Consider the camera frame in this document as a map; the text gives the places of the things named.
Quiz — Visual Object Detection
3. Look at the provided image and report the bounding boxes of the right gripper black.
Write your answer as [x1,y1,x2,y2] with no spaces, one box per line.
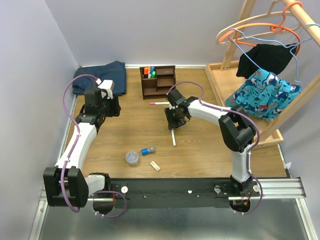
[163,107,186,131]

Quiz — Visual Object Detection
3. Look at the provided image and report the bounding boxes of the pink capped white marker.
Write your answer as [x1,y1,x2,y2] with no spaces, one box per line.
[149,101,169,106]

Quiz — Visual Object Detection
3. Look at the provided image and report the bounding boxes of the lavender capped white marker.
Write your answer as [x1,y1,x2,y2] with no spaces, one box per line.
[171,128,177,147]

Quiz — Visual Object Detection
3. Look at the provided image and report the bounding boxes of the brown wooden desk organizer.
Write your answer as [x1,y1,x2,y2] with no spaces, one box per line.
[139,65,176,100]

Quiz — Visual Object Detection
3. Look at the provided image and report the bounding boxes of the orange capped black highlighter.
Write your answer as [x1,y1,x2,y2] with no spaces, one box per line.
[143,67,149,79]

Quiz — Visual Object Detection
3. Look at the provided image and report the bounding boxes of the clear round pin container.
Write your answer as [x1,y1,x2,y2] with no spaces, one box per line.
[125,151,139,166]

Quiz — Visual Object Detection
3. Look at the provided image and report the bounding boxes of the light blue capped white marker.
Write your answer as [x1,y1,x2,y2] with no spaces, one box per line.
[149,66,155,76]

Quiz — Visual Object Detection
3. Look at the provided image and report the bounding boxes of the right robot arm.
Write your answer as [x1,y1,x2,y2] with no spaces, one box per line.
[164,89,257,196]

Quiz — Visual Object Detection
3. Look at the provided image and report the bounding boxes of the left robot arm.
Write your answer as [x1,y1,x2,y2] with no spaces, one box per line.
[43,86,121,213]

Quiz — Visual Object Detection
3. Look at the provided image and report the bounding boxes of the folded blue jeans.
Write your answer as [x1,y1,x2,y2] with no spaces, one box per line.
[72,60,127,97]

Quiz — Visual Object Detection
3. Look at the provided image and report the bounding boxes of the blue and grey glue stick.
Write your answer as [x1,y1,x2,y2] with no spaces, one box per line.
[141,146,156,156]

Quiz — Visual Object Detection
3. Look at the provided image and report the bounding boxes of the beige eraser block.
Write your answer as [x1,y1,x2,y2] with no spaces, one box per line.
[150,161,161,172]

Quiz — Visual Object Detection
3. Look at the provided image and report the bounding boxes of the wooden clothes rack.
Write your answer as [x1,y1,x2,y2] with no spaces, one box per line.
[205,0,320,147]

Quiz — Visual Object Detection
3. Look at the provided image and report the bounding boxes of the blue shark print shorts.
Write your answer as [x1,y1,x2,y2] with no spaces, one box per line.
[224,68,302,120]

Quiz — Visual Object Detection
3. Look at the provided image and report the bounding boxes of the black garment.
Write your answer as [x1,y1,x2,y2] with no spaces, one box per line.
[236,44,297,79]

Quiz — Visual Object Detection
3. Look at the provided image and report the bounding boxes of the orange plastic hanger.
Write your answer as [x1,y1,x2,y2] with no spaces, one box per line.
[218,1,304,56]

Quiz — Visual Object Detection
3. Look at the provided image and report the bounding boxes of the wooden clothes hanger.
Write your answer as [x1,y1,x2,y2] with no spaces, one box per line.
[214,0,307,46]

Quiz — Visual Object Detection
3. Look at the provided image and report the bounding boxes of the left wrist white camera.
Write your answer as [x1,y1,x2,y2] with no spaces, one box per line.
[95,78,115,99]

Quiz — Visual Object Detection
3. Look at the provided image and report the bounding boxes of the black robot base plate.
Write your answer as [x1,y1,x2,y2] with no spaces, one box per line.
[98,177,260,209]

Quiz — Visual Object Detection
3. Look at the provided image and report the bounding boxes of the light blue wire hanger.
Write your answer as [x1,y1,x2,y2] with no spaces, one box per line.
[229,27,312,86]

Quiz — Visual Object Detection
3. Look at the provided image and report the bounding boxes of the aluminium frame rail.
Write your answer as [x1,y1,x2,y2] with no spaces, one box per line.
[30,174,318,240]

